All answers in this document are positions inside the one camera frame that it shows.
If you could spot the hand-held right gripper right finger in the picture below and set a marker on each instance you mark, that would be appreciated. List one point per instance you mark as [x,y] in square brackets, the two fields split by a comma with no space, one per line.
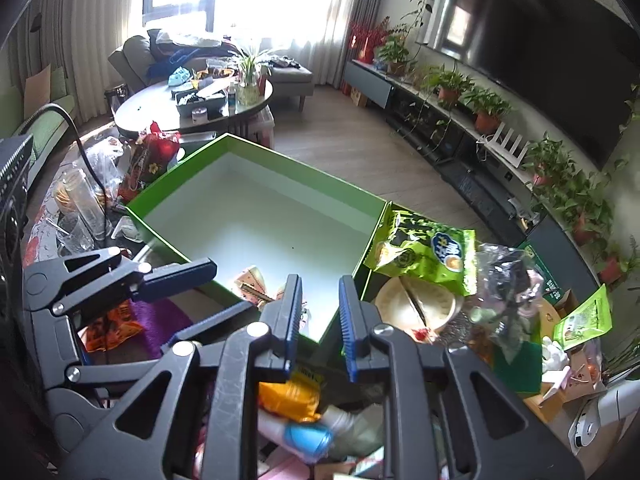
[349,325]

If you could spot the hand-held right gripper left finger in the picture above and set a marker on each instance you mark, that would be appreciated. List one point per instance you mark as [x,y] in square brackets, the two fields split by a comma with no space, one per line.
[293,320]

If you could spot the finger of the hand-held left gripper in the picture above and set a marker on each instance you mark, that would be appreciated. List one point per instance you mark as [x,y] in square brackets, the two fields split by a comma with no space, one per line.
[115,366]
[175,276]

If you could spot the large green cardboard box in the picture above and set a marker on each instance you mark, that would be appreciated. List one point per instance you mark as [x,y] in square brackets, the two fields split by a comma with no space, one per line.
[260,210]

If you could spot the dark desktop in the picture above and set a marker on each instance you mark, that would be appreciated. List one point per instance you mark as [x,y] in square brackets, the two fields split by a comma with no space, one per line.
[331,370]

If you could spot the orange snack packet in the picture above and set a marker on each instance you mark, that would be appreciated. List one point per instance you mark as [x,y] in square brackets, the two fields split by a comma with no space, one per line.
[112,330]

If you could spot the purple round mat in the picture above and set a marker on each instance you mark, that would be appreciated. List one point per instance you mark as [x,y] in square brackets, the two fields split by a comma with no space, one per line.
[160,327]

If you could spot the round cream container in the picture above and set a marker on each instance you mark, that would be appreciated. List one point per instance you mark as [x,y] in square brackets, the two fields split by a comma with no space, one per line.
[400,305]

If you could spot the tan patterned packet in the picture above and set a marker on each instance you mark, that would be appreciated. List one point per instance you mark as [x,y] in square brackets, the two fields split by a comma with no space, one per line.
[252,282]

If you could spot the clear plastic jar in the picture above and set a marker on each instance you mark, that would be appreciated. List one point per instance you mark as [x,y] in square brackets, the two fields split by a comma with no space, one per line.
[80,200]

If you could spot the green cushioned sofa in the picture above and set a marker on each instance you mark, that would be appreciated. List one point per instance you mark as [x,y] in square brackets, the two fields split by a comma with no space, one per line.
[50,120]

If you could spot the yellow orange packet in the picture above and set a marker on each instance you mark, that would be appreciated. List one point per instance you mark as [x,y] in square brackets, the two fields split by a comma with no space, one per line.
[292,397]

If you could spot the empty glass cup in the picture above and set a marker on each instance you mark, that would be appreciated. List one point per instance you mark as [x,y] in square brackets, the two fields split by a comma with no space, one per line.
[75,235]

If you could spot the clear plastic bag with food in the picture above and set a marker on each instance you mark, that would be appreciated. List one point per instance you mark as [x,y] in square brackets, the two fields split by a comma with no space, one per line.
[105,165]

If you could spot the tan pillow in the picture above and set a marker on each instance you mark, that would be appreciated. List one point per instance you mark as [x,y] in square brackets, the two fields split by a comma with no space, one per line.
[39,85]

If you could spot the green snack bag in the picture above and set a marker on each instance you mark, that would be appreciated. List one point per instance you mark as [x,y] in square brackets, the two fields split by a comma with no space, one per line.
[425,255]

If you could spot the red snack bag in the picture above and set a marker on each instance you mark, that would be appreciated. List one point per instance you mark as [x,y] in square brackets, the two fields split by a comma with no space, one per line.
[150,160]

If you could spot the black stool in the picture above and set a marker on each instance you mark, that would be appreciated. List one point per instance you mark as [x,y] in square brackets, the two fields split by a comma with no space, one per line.
[116,100]

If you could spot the oval dark coffee table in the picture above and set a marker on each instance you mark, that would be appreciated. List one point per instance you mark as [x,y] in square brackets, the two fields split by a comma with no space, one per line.
[145,107]

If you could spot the clear crumpled plastic bag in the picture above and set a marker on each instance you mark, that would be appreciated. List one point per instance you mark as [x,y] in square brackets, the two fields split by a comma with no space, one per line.
[505,280]

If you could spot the small round tin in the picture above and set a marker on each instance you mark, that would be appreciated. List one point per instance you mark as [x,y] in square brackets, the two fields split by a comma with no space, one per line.
[200,115]

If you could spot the pale storage box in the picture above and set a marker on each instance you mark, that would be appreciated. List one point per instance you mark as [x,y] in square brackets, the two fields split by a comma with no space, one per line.
[262,127]

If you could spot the beige curtain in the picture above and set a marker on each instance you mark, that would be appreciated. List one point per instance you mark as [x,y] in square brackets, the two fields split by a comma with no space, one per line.
[85,25]

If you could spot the grey tray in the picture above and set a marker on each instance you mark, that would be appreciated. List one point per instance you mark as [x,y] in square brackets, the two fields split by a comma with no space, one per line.
[200,102]

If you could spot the small clear bottle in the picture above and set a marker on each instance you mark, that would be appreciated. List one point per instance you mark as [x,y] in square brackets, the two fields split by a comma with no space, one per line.
[232,97]

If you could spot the teal cloth item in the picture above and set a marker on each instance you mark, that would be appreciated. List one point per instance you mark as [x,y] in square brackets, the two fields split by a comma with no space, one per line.
[179,77]

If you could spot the dark green carton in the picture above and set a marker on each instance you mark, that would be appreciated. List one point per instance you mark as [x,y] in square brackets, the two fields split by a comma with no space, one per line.
[545,270]

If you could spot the pile of clothes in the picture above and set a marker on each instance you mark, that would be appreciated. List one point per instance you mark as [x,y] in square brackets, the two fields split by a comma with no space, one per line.
[170,45]

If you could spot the spider plant in glass vase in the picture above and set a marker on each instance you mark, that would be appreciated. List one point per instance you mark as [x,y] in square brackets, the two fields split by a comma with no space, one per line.
[249,80]

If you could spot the open cardboard box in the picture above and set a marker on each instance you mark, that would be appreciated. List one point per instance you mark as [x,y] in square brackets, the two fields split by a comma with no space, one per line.
[555,400]

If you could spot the small cardboard box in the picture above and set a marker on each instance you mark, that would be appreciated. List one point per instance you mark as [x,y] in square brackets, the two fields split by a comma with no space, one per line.
[358,97]

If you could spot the grey sofa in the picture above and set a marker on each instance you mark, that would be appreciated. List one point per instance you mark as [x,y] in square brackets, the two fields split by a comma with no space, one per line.
[290,77]

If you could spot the small green packet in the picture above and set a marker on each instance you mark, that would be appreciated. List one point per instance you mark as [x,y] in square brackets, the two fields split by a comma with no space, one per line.
[585,317]

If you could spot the white router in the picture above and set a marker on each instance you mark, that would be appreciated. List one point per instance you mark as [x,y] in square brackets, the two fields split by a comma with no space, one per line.
[507,145]

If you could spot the dark tv cabinet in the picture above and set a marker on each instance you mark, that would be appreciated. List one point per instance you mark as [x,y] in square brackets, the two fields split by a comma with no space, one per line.
[375,85]

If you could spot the potted green plant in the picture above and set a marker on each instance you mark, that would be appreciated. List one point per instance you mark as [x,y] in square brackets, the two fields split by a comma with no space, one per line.
[447,87]
[582,210]
[487,110]
[615,265]
[397,52]
[547,160]

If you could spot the white plastic appliance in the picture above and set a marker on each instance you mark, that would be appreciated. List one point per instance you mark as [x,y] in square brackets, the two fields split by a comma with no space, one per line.
[605,410]

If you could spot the red berry decoration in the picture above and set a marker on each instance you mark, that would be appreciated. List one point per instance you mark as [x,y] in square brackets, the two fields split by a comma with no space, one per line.
[367,40]

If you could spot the grey curtain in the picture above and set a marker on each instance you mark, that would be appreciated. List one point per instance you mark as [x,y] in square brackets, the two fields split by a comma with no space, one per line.
[360,15]

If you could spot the large black television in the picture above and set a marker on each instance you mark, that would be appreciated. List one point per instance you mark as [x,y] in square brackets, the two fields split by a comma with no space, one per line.
[550,50]

